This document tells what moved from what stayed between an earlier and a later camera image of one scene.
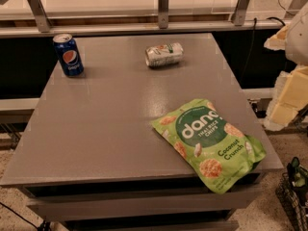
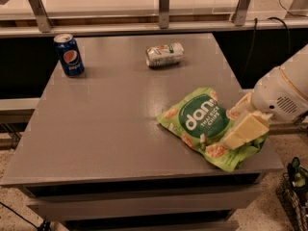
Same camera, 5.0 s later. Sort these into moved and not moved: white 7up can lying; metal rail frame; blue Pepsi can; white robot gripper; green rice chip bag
Moved: white robot gripper; green rice chip bag
Not moved: metal rail frame; white 7up can lying; blue Pepsi can
